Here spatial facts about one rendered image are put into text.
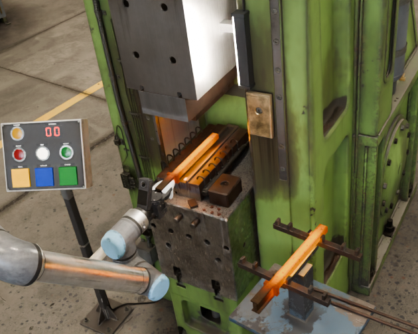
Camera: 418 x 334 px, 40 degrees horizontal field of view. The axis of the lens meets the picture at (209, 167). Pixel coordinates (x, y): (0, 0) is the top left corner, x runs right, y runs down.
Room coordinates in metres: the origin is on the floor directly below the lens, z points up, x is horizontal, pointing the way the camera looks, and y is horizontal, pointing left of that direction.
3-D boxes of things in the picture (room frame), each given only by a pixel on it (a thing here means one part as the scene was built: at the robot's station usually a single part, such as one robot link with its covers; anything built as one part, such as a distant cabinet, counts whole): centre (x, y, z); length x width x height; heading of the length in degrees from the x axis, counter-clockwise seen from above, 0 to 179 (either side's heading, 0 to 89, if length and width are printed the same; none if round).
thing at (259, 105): (1.73, -0.20, 1.27); 0.09 x 0.02 x 0.17; 55
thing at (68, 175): (1.92, 0.56, 1.01); 0.07 x 0.05 x 0.07; 80
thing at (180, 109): (1.98, 0.01, 1.32); 0.42 x 0.20 x 0.10; 145
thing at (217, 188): (1.75, -0.05, 0.95); 0.12 x 0.08 x 0.06; 145
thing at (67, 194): (2.06, 0.63, 0.54); 0.04 x 0.04 x 1.08; 55
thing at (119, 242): (1.48, 0.33, 1.02); 0.12 x 0.09 x 0.10; 145
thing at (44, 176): (1.93, 0.66, 1.01); 0.07 x 0.05 x 0.07; 80
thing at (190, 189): (1.98, 0.01, 0.96); 0.42 x 0.20 x 0.09; 145
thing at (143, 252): (2.11, 0.36, 0.36); 0.09 x 0.07 x 0.12; 55
